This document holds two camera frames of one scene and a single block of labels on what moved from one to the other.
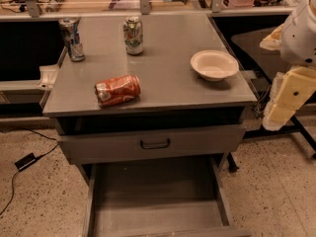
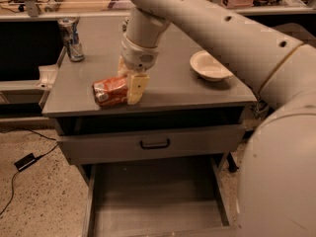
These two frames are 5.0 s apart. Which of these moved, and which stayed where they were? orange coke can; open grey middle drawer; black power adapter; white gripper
Moved: white gripper
Stayed: orange coke can; open grey middle drawer; black power adapter
